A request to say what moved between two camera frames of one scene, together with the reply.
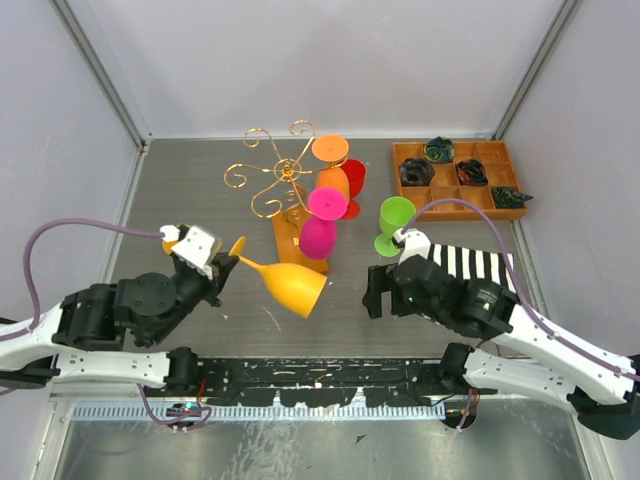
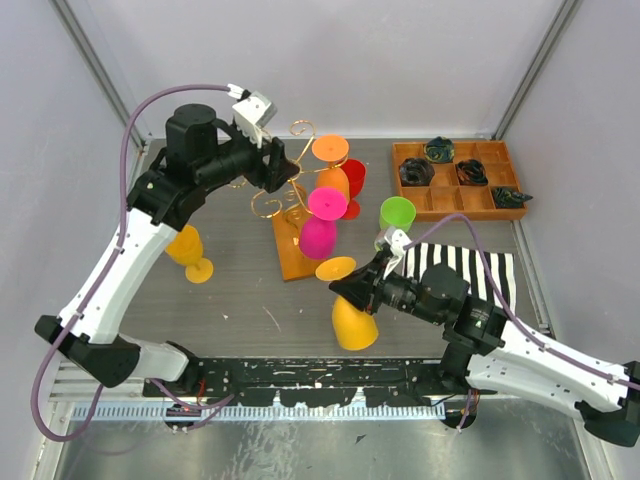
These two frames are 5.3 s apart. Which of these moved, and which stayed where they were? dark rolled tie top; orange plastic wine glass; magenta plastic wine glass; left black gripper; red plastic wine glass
Moved: left black gripper
Stayed: red plastic wine glass; magenta plastic wine glass; dark rolled tie top; orange plastic wine glass
